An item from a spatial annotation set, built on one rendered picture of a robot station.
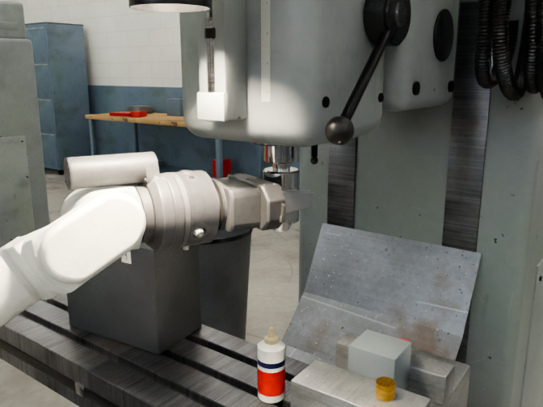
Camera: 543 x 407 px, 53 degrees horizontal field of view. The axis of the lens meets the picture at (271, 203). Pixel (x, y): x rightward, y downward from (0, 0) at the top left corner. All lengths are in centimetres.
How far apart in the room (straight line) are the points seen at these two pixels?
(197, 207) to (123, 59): 713
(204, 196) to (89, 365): 44
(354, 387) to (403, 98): 36
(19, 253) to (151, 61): 675
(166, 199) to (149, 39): 673
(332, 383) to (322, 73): 35
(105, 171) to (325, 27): 27
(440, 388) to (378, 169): 47
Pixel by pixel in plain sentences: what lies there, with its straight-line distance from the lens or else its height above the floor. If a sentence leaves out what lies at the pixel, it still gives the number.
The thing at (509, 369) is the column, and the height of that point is 88.
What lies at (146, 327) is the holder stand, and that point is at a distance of 96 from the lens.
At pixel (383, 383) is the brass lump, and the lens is 65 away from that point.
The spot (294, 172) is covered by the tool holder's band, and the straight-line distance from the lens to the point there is 69.
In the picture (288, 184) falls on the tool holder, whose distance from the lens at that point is 68.
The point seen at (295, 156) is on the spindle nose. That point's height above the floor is 129.
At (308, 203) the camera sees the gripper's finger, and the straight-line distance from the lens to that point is 70.
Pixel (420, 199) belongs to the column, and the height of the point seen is 117.
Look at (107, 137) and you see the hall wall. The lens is 811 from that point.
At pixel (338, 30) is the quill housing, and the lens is 61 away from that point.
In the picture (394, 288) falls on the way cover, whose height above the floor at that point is 100.
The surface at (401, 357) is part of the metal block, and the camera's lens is 68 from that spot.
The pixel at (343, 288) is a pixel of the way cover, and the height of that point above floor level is 98.
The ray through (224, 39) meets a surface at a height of 142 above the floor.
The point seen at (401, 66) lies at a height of 140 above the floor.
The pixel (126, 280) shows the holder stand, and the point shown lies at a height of 105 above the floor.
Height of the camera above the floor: 139
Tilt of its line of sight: 14 degrees down
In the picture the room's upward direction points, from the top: straight up
